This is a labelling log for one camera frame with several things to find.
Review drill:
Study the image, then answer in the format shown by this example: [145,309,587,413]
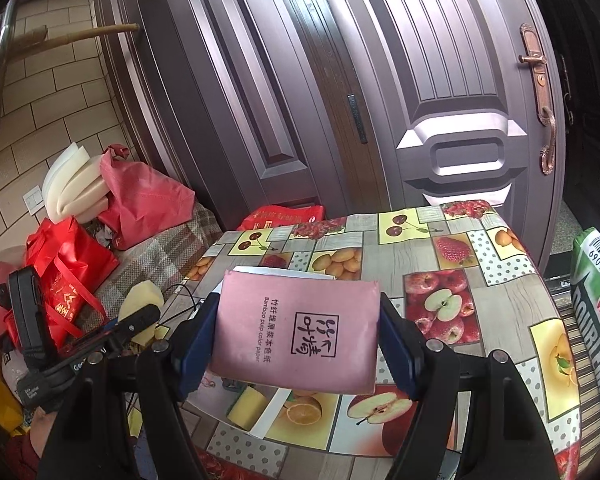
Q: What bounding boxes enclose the checked sofa cover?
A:
[85,205,226,321]

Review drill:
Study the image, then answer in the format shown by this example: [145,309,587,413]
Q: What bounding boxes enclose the plain mauve door leaf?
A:
[92,0,341,231]

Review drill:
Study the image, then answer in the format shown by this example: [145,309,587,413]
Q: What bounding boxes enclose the red gift bag with ribbons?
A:
[24,216,121,341]

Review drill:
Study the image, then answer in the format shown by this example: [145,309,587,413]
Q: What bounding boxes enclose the black cable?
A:
[157,284,216,327]

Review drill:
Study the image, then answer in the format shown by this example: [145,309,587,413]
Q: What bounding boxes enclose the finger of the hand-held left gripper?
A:
[72,304,162,357]

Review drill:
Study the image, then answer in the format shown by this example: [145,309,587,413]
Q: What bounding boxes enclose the metal pole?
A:
[0,0,24,133]

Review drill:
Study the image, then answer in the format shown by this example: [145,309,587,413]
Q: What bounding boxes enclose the fruit print tablecloth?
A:
[130,200,583,480]

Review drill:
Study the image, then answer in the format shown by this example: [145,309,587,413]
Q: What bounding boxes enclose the black door latch bar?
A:
[347,92,369,145]

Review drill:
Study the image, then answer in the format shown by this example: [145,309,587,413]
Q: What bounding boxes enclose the white foam rolls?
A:
[42,142,116,225]

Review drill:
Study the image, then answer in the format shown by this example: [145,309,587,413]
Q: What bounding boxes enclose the mauve door leaf with handle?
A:
[350,0,566,266]

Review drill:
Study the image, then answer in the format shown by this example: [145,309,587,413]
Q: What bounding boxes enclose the pink red fabric bag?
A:
[99,144,197,252]

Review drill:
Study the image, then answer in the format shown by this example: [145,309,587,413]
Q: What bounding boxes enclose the white cardboard box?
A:
[180,265,341,438]

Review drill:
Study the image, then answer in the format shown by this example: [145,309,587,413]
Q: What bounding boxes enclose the black outer door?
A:
[525,0,600,266]

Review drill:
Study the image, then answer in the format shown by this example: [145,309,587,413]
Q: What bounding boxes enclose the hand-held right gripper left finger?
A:
[39,292,222,480]

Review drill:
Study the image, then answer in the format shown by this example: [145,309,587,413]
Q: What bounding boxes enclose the white wall switch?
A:
[24,186,46,214]

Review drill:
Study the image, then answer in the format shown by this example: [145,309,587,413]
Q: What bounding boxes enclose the bamboo stick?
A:
[0,22,141,68]

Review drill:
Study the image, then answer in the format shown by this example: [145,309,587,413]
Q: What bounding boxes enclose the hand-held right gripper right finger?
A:
[377,295,556,480]

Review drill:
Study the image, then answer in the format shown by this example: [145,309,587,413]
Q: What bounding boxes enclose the red printed plastic bag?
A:
[237,205,326,232]

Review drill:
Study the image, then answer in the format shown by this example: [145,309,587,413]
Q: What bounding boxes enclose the pink tissue pack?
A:
[207,267,381,395]

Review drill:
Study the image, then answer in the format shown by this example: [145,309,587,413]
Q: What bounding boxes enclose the copper door handle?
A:
[517,22,558,176]

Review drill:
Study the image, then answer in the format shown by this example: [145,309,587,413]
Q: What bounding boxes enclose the pale yellow foam sponge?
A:
[119,280,171,347]

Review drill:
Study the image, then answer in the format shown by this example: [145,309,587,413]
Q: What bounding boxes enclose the yellow green scouring sponge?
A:
[227,386,269,431]

